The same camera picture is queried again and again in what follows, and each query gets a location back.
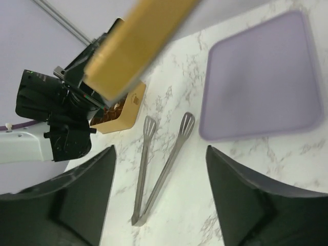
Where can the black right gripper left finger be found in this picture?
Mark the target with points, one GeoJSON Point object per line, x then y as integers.
{"type": "Point", "coordinates": [68, 209]}

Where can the gold chocolate box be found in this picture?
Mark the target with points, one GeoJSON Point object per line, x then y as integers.
{"type": "Point", "coordinates": [122, 115]}

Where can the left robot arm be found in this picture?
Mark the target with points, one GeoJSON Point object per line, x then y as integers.
{"type": "Point", "coordinates": [54, 140]}

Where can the left aluminium corner post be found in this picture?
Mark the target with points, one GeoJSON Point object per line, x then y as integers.
{"type": "Point", "coordinates": [63, 21]}

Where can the steel tray lid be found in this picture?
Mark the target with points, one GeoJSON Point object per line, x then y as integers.
{"type": "Point", "coordinates": [132, 46]}

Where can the lilac plastic tray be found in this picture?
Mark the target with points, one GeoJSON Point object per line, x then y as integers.
{"type": "Point", "coordinates": [262, 81]}

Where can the steel slotted tongs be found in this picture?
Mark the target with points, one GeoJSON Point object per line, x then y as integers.
{"type": "Point", "coordinates": [152, 176]}

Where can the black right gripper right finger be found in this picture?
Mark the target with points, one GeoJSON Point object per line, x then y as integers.
{"type": "Point", "coordinates": [254, 209]}

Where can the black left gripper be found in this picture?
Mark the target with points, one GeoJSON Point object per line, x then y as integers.
{"type": "Point", "coordinates": [42, 97]}

